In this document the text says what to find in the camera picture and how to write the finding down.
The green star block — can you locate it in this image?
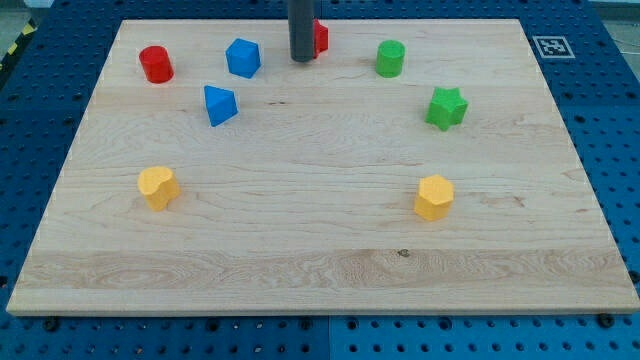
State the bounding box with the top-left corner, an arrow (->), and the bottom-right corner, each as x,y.
425,87 -> 468,132

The red block behind rod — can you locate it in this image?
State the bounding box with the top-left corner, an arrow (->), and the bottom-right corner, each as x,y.
314,19 -> 329,59

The green cylinder block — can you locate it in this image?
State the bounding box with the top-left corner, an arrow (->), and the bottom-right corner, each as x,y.
375,40 -> 405,78

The blue triangle block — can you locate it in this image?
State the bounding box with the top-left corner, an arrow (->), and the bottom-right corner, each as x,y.
204,85 -> 238,127

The blue cube block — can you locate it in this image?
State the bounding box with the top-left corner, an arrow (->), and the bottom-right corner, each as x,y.
225,38 -> 261,79

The red cylinder block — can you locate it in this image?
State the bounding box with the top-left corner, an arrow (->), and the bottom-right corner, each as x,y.
139,45 -> 174,84

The yellow heart block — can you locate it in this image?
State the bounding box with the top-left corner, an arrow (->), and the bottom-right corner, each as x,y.
137,166 -> 181,211

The white fiducial marker tag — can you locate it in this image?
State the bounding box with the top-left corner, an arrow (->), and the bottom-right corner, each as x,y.
532,35 -> 575,59

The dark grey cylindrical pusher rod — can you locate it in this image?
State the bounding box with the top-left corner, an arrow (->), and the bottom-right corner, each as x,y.
287,0 -> 314,63

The light wooden board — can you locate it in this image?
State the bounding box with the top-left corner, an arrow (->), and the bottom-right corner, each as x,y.
7,19 -> 639,317

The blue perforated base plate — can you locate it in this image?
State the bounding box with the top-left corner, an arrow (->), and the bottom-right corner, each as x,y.
1,0 -> 639,359

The yellow hexagon block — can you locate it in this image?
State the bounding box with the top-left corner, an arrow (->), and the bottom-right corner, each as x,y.
414,175 -> 455,221

